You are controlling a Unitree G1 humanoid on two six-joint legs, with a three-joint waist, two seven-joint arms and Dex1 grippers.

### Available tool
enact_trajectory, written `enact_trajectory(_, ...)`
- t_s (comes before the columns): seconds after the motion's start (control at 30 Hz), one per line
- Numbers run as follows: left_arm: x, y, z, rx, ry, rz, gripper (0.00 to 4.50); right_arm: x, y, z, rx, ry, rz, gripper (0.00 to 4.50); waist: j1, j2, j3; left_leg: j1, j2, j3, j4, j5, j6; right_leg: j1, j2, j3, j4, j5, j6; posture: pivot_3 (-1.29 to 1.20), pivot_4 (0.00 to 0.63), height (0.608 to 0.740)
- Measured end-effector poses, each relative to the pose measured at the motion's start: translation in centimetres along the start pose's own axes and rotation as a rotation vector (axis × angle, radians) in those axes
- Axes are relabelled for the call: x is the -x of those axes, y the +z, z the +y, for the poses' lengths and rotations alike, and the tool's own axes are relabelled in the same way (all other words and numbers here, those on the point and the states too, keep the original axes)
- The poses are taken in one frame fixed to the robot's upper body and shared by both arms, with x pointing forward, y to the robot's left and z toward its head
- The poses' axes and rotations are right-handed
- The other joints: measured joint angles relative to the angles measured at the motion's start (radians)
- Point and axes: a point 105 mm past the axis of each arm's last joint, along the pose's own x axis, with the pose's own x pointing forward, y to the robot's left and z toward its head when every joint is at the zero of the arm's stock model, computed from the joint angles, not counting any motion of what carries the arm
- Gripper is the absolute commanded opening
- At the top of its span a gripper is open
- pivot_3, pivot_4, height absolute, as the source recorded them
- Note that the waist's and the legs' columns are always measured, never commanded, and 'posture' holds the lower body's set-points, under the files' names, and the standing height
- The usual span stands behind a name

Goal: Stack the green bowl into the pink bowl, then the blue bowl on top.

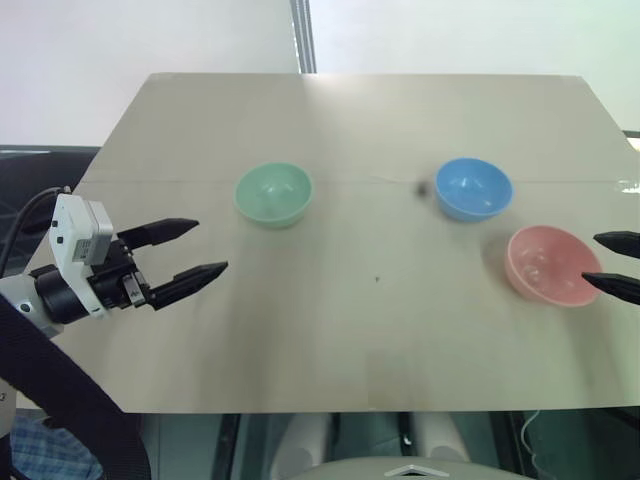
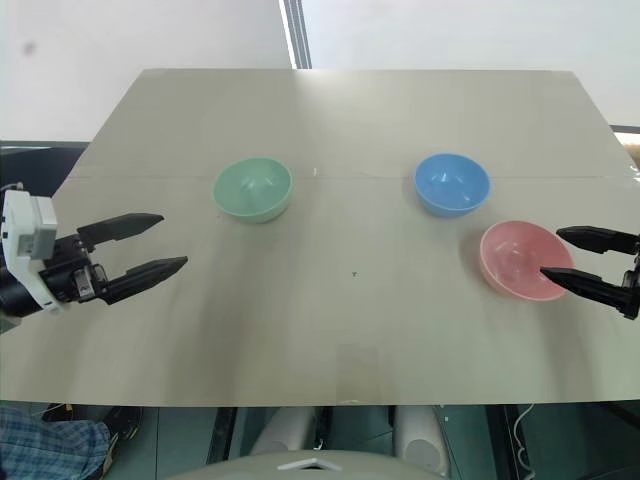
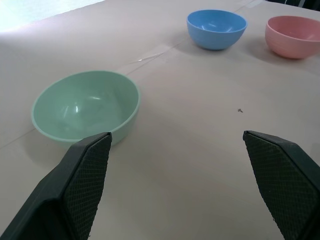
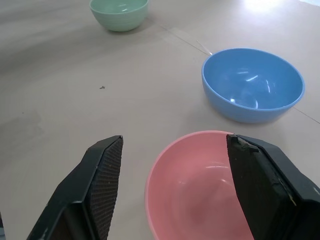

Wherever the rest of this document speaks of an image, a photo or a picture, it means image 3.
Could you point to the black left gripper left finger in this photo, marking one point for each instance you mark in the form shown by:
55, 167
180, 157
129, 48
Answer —
75, 187

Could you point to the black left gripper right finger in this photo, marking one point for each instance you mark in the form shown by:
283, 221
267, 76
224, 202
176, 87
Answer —
285, 180

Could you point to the green plastic bowl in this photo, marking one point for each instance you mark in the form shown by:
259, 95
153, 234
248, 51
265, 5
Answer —
85, 105

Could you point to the pink plastic bowl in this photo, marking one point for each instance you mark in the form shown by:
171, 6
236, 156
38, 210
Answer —
292, 37

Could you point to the blue plastic bowl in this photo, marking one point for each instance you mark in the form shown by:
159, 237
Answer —
216, 27

